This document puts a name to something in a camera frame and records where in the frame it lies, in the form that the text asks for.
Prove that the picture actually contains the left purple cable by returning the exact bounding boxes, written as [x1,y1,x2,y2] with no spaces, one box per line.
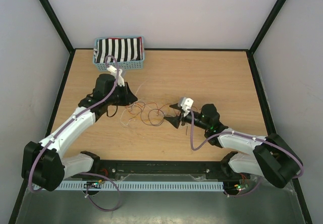
[28,54,122,212]

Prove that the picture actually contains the dark purple wire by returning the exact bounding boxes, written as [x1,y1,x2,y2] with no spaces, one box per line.
[126,101,189,136]

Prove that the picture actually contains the yellow wire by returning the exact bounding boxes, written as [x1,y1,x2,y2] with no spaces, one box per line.
[127,105,167,123]

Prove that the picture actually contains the light blue plastic basket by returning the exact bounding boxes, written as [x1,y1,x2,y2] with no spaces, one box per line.
[92,36,145,72]

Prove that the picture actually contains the black white striped cloth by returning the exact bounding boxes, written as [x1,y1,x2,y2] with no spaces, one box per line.
[93,37,143,64]

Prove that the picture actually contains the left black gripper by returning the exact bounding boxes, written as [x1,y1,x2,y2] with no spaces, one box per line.
[106,82,137,106]

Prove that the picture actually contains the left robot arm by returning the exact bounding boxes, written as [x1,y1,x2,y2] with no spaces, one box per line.
[22,74,138,191]

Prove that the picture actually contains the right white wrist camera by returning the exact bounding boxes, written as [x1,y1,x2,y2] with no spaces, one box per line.
[178,97,194,117]

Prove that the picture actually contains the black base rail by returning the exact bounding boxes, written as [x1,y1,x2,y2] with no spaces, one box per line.
[73,159,250,182]

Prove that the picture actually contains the black enclosure frame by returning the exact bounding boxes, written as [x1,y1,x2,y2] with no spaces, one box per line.
[8,0,312,223]

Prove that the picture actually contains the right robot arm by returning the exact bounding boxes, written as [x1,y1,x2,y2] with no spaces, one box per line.
[164,103,304,189]

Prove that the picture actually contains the light blue slotted cable duct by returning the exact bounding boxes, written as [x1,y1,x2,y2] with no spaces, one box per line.
[57,181,224,192]

